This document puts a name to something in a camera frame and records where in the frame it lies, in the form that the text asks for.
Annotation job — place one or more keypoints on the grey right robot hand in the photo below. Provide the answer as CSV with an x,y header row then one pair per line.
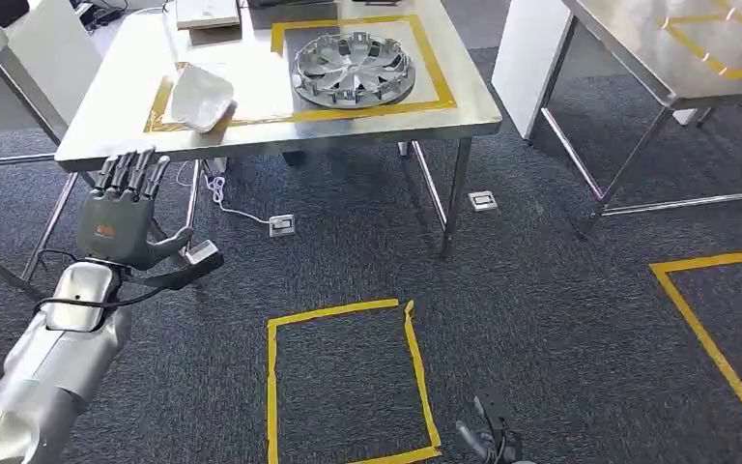
x,y
476,445

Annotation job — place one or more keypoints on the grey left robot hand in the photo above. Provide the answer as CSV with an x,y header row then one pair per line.
x,y
115,224

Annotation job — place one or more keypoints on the white fan-shaped panel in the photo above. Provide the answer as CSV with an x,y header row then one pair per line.
x,y
201,96

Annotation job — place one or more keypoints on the yellow table tape rectangle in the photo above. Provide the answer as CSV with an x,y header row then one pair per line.
x,y
436,64
161,99

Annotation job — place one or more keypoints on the floor socket plate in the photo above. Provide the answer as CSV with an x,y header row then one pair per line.
x,y
483,201
281,225

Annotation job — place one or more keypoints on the white flat box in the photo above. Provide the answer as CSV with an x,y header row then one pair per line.
x,y
208,13

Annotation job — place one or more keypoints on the steel work table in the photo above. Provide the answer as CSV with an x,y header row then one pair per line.
x,y
652,38
345,131

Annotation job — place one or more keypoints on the silver wheel hubcap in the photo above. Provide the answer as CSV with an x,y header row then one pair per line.
x,y
352,70

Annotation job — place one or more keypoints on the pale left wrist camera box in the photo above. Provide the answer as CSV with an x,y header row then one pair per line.
x,y
203,255

